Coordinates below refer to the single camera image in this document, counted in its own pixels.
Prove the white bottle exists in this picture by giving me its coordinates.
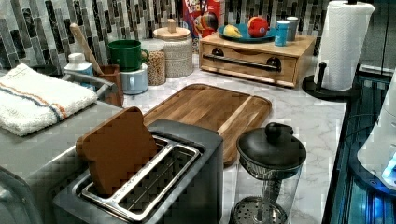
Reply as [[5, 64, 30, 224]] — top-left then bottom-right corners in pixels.
[[64, 53, 93, 76]]

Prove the white striped towel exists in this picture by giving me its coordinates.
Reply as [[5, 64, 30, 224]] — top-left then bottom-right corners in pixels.
[[0, 63, 97, 136]]

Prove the white paper towel roll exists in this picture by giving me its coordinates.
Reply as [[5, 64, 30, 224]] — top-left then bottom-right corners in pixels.
[[314, 0, 375, 91]]

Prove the brown toast slice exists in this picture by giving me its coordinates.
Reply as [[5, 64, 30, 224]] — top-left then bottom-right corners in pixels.
[[76, 107, 158, 197]]

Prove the black paper towel holder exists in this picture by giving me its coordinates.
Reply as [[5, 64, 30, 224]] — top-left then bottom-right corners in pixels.
[[302, 62, 361, 103]]

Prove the white woven canister wooden lid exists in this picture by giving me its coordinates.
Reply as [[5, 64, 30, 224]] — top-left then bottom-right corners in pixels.
[[153, 19, 193, 78]]

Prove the grey dish rack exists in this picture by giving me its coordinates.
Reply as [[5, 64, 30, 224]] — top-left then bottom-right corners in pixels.
[[62, 72, 112, 101]]

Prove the green mug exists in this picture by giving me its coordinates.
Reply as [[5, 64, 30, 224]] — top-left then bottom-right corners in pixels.
[[108, 39, 149, 72]]

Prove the glass jar with grains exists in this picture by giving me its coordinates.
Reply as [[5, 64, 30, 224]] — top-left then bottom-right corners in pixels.
[[142, 38, 166, 86]]

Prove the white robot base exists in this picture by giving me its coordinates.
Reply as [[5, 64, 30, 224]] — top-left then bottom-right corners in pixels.
[[358, 74, 396, 190]]

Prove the red apple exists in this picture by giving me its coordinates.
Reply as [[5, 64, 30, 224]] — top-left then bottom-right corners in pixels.
[[247, 17, 269, 38]]

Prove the light blue mug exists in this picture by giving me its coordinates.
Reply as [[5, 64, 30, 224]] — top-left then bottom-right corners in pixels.
[[120, 63, 148, 95]]

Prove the wooden drawer box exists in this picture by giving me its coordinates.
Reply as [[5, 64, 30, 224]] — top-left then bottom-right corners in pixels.
[[199, 33, 316, 88]]

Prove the wooden cutting board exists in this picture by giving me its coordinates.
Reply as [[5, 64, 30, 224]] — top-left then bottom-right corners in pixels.
[[144, 84, 272, 166]]

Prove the grey can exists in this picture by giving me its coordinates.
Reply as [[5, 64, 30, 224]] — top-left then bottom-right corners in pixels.
[[287, 16, 299, 42]]

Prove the yellow banana toy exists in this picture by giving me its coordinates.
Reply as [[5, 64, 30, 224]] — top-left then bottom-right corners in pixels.
[[223, 24, 242, 38]]

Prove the wooden utensil holder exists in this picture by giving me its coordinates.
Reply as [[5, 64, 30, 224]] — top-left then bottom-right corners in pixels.
[[99, 64, 123, 106]]

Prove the glass french press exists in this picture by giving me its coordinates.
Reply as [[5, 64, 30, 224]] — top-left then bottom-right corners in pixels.
[[229, 122, 306, 224]]

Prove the blue can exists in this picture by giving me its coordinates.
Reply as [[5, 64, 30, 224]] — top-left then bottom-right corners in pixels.
[[275, 21, 290, 47]]

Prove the grey two-slot toaster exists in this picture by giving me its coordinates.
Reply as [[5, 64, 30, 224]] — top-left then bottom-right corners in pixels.
[[53, 119, 223, 224]]

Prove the froot loops cereal box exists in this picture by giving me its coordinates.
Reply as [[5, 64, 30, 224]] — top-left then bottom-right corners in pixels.
[[182, 0, 225, 39]]

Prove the teal plate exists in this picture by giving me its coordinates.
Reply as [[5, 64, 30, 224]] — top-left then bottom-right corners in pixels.
[[218, 23, 276, 43]]

